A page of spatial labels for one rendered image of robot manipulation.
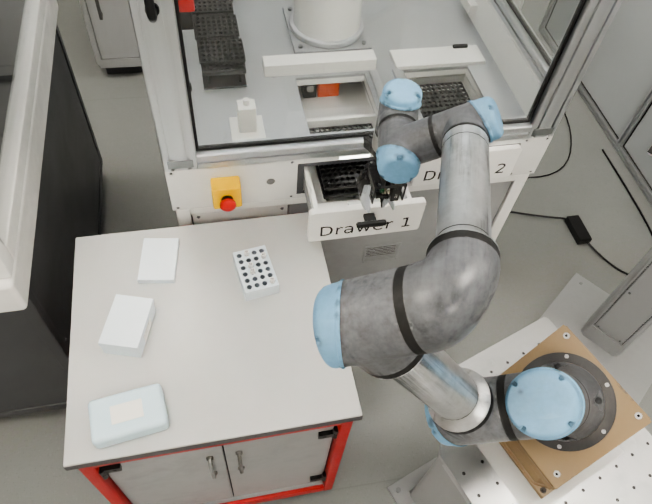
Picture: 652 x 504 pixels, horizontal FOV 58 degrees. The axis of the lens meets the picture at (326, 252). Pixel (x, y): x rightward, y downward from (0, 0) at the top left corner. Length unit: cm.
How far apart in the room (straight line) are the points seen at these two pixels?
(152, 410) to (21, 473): 98
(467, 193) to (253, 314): 73
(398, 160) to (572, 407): 50
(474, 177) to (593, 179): 228
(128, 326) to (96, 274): 21
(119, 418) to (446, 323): 79
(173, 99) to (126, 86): 194
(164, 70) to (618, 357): 194
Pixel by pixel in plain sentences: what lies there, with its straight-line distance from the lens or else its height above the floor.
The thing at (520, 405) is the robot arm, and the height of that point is 107.
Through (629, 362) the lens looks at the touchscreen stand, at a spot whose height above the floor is 4.
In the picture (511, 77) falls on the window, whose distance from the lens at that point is 152.
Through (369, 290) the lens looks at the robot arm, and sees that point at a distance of 74.
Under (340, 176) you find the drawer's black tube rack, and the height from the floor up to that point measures 90.
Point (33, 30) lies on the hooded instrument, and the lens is 196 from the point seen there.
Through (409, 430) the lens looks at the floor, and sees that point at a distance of 216.
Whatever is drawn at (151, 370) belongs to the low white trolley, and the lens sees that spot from 138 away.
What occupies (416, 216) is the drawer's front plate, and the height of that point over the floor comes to 87.
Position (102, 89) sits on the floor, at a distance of 326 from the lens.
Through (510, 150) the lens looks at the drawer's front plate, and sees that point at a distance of 166.
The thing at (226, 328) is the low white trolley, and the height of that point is 76.
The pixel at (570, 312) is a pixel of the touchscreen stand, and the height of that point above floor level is 4.
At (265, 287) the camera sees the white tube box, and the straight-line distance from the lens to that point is 142.
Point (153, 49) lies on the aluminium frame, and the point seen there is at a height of 128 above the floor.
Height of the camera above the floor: 200
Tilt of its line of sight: 54 degrees down
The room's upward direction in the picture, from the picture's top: 7 degrees clockwise
